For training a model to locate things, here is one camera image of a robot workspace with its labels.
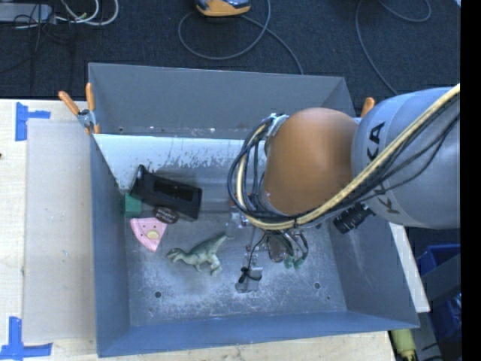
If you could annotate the green toy dinosaur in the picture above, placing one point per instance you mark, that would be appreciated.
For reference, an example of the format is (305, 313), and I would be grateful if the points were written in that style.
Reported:
(201, 256)

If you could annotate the black rectangular box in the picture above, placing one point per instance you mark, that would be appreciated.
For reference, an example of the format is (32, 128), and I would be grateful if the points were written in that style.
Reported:
(169, 196)

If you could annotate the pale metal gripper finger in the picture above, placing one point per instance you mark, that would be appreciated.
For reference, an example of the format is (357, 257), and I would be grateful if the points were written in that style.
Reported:
(255, 276)
(242, 283)

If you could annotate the pink toy wedge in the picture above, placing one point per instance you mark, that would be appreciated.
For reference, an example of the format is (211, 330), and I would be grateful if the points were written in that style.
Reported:
(148, 233)

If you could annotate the grey metal bin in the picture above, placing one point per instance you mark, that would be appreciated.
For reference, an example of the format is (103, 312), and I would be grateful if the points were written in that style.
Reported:
(225, 307)

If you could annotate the green block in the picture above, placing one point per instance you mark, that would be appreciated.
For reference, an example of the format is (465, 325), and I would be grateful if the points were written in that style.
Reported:
(131, 206)

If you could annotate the pale wood board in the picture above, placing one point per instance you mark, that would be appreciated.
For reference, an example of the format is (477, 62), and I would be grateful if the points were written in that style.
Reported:
(56, 231)

